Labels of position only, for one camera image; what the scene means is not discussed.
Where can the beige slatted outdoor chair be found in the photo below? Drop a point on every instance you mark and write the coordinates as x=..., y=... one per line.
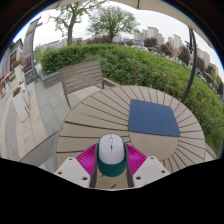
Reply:
x=80, y=76

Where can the tall grey sign pillar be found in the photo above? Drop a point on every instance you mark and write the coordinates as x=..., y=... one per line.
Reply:
x=29, y=43

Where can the beige patio umbrella canopy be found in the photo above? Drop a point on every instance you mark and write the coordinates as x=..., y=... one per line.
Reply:
x=150, y=4

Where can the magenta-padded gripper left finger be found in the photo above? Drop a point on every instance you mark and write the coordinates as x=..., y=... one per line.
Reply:
x=71, y=170

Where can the dark blue mouse pad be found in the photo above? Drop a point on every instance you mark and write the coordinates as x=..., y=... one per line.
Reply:
x=153, y=118

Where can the white planter box with flowers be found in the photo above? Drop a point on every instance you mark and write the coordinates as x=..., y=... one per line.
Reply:
x=19, y=105

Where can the round leafy green tree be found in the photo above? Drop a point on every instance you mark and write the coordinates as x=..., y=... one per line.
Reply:
x=112, y=20

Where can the dark curved umbrella pole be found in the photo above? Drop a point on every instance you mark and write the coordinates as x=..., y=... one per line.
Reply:
x=191, y=63

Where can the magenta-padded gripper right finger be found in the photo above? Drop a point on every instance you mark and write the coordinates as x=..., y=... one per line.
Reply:
x=150, y=168

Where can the bare-trunked leaning tree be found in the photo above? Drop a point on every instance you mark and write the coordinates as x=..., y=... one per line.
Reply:
x=70, y=31

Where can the distant apartment buildings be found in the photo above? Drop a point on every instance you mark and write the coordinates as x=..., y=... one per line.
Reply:
x=153, y=33

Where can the white and teal computer mouse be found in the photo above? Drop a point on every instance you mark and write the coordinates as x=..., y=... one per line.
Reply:
x=111, y=150

